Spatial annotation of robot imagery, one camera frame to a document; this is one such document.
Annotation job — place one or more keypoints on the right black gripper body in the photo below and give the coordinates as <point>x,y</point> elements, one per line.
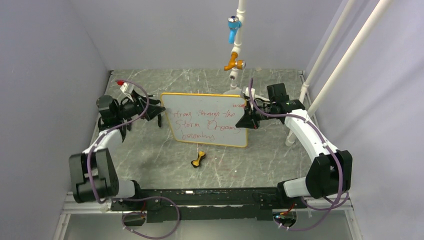
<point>266,109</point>

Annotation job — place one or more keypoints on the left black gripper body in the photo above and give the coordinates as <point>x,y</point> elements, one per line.
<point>131,109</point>

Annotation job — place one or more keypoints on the yellow-framed whiteboard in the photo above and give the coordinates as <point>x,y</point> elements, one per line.
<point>205,118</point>

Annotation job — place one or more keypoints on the yellow black eraser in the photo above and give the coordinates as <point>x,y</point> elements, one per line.
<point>197,162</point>

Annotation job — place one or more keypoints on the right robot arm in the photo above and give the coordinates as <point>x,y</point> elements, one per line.
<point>330,171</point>

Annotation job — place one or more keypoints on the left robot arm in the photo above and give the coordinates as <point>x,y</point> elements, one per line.
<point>92,172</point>

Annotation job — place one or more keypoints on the metal whiteboard stand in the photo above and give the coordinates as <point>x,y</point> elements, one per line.
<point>155,102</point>

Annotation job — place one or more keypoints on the blue valve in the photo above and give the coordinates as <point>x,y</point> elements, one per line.
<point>234,24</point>

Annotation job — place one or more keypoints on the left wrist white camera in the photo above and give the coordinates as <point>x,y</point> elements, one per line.
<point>126,88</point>

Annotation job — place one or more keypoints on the wrist white camera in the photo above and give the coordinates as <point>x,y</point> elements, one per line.
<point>249,95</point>
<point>126,88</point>

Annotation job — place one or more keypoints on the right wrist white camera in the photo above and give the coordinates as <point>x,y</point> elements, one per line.
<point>249,95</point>

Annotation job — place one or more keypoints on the white PVC pipe frame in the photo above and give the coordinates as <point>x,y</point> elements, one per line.
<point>300,34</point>

